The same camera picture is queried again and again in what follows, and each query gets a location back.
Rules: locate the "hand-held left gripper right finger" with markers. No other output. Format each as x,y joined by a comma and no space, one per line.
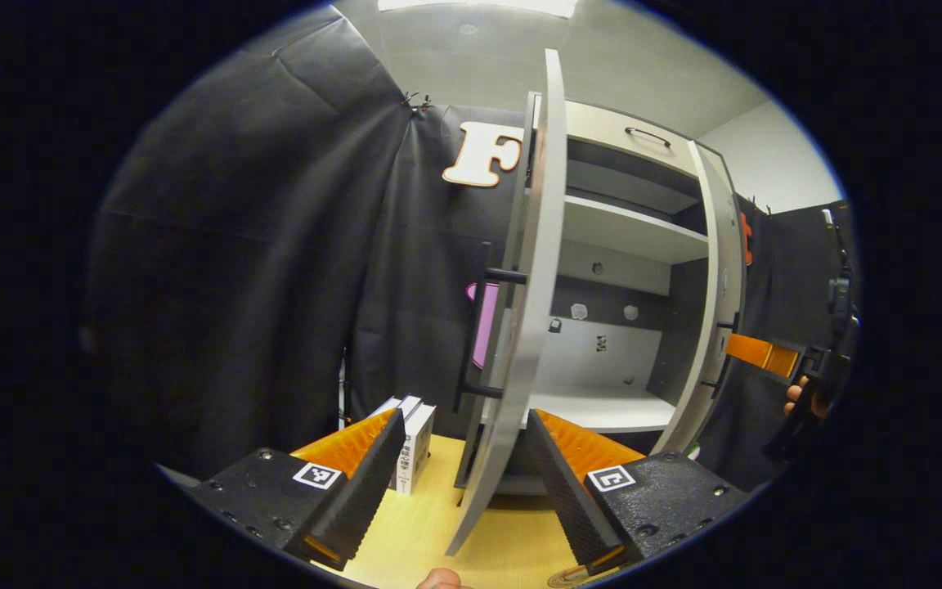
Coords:
569,487

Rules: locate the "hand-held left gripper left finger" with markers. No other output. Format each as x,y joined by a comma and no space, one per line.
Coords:
369,483

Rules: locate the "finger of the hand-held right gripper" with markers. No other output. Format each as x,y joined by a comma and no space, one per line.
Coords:
757,352

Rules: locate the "white cabinet door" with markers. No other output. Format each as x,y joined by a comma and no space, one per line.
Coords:
704,327
532,286

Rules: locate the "white and grey cabinet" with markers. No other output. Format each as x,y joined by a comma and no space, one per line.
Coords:
610,360

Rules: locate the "white cardboard box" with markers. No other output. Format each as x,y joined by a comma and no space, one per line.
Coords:
385,406
418,450

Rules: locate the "black backdrop cloth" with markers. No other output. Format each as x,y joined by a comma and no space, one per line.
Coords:
258,245

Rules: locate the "white drawer front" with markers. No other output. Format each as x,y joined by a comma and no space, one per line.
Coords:
602,127

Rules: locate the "ceiling light panel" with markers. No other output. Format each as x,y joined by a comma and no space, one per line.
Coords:
479,6

